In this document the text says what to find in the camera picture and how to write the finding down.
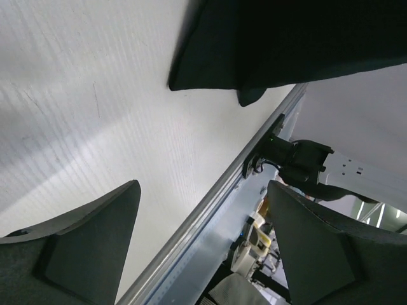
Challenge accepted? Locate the aluminium frame rail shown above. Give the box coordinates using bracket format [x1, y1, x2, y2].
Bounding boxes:
[119, 83, 307, 304]

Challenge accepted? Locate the black t shirt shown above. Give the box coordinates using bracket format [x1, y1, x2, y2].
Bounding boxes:
[169, 1, 406, 107]

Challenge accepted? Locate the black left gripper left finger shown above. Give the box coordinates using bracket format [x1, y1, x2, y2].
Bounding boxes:
[1, 180, 141, 304]

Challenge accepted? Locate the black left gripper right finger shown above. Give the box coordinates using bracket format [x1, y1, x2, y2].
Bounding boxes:
[267, 180, 406, 304]

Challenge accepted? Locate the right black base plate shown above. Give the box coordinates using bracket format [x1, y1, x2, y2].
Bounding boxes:
[242, 114, 286, 179]

